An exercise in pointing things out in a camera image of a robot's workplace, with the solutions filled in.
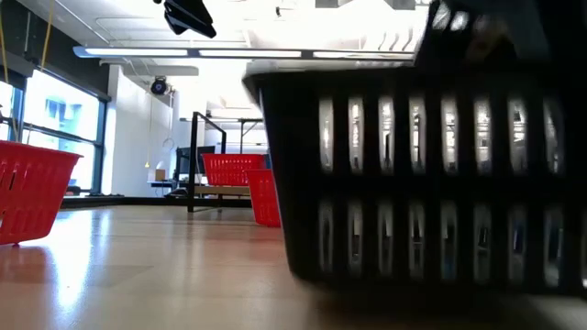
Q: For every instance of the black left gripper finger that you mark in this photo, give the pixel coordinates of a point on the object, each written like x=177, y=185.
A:
x=192, y=11
x=192, y=26

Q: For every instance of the red plastic basket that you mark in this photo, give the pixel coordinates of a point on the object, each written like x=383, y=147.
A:
x=229, y=169
x=32, y=192
x=263, y=197

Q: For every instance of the long ceiling light bar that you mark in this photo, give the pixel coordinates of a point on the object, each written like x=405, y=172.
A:
x=137, y=51

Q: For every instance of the black computer monitor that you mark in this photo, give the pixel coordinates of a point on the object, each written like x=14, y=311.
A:
x=188, y=158

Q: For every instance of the small cardboard box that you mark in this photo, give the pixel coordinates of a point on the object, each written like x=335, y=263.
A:
x=160, y=174

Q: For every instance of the black ceiling camera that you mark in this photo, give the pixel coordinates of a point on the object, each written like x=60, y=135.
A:
x=158, y=86

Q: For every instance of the background table frame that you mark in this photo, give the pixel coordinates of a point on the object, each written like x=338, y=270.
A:
x=241, y=137

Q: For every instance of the black frame wooden shelf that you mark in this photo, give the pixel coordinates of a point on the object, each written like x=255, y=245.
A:
x=192, y=160

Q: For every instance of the dark window frame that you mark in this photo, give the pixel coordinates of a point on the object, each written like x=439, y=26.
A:
x=98, y=146

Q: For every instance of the silver ceiling duct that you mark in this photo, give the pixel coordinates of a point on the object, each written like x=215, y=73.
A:
x=399, y=41

